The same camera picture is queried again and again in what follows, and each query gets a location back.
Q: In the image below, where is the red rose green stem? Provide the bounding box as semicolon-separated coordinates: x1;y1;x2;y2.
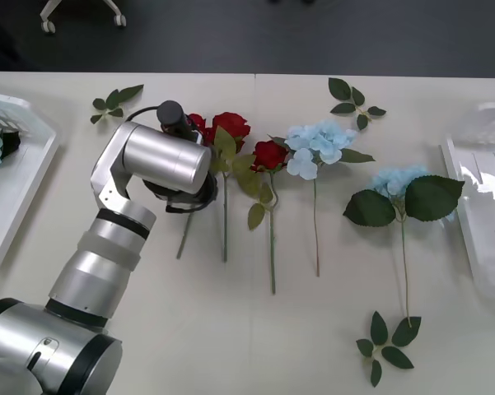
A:
235;140;290;295
175;113;215;260
208;111;257;263

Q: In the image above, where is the pale blue flower green stem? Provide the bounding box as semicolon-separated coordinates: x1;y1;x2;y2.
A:
267;119;376;277

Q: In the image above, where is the loose green leaf twig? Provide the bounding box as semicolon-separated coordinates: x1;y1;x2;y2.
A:
328;77;387;131
90;84;145;125
356;310;423;388

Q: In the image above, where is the shallow white box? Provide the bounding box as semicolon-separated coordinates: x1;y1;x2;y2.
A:
439;101;495;308
0;91;61;277

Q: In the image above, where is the white office chair base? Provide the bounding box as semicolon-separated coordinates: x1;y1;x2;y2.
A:
39;0;128;35

